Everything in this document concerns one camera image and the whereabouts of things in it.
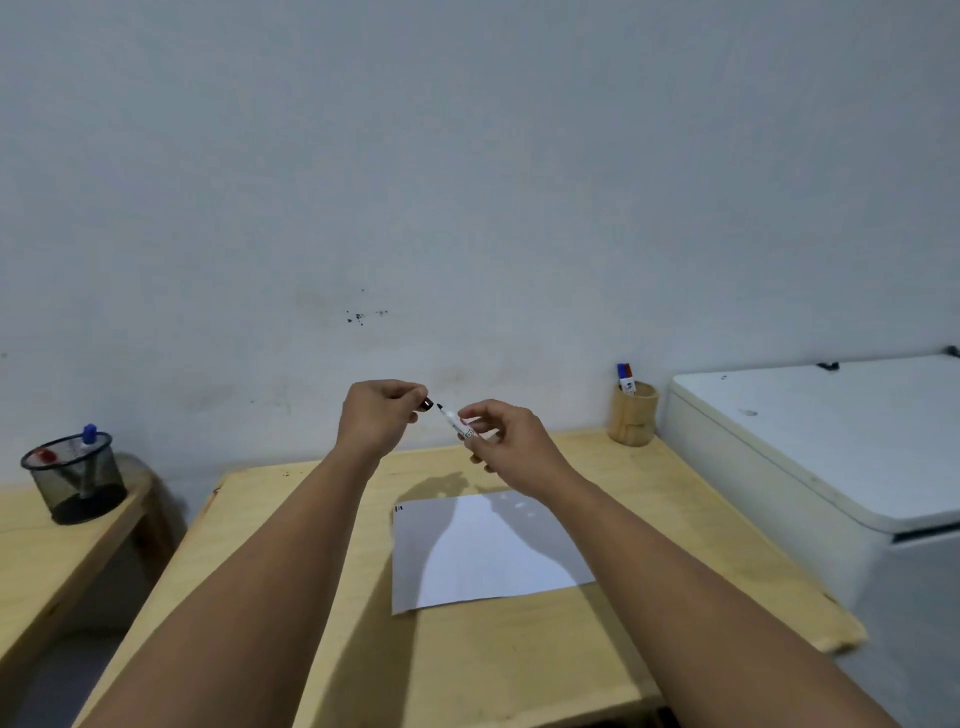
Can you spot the person's right hand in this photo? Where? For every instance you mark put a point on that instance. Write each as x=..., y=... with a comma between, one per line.
x=521, y=450

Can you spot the person's left hand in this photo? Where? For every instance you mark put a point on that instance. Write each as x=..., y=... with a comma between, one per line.
x=371, y=420

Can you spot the person's left fingers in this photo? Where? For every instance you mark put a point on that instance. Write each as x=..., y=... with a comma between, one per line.
x=405, y=393

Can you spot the person's right thumb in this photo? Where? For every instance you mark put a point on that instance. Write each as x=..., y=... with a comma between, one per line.
x=487, y=409

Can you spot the black marker cap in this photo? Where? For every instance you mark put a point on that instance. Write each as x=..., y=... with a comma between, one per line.
x=426, y=405

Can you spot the white marker pen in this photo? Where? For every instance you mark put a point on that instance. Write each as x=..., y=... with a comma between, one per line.
x=454, y=424

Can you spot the person's right forearm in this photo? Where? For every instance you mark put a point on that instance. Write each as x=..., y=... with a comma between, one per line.
x=675, y=607

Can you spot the person's left forearm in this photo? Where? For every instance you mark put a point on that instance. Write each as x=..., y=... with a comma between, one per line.
x=255, y=585

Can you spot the blue capped marker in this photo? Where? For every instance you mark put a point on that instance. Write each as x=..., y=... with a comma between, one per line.
x=622, y=375
x=89, y=442

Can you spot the round wooden pen cup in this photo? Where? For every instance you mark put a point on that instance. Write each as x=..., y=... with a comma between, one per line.
x=632, y=420

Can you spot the red capped marker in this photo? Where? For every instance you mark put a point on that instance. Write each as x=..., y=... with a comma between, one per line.
x=629, y=377
x=46, y=454

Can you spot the white paper sheet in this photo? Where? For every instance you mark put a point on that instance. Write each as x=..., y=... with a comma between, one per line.
x=487, y=555

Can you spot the light wooden table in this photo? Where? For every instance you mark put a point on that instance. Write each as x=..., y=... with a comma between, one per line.
x=480, y=660

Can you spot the white chest freezer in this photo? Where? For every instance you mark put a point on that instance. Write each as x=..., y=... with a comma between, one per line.
x=825, y=465

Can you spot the black mesh pen holder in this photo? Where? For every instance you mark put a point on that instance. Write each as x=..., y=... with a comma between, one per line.
x=75, y=484

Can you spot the small wooden side table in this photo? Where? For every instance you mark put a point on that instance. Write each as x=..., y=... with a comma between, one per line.
x=37, y=570

